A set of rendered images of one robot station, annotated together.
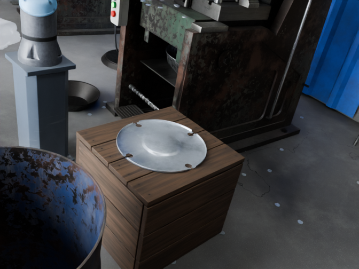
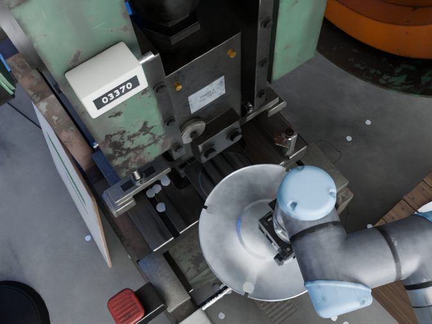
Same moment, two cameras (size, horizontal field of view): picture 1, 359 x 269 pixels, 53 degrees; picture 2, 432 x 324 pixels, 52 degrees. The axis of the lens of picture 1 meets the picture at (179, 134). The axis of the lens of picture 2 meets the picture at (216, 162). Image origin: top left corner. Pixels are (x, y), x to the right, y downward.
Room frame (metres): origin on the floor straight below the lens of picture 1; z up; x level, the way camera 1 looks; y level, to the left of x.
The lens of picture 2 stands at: (1.57, 0.44, 1.70)
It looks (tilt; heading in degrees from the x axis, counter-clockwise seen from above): 66 degrees down; 284
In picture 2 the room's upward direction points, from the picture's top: 7 degrees counter-clockwise
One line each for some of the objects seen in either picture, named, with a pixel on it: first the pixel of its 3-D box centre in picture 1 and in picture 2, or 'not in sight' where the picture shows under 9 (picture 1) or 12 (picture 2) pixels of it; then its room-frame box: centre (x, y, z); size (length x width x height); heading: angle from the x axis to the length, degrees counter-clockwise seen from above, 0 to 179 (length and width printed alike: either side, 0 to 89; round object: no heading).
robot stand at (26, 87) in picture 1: (42, 112); not in sight; (1.22, 0.55, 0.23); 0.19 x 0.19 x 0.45; 49
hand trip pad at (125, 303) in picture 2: not in sight; (128, 309); (1.81, 0.37, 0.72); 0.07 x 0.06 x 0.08; 132
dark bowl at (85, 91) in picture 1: (71, 97); not in sight; (1.72, 0.61, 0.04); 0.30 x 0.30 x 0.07
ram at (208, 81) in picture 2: not in sight; (194, 86); (1.69, 0.01, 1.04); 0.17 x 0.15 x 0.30; 132
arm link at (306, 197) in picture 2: not in sight; (304, 203); (1.50, 0.23, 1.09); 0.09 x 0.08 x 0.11; 113
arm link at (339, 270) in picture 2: not in sight; (342, 267); (1.45, 0.31, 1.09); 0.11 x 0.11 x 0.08; 23
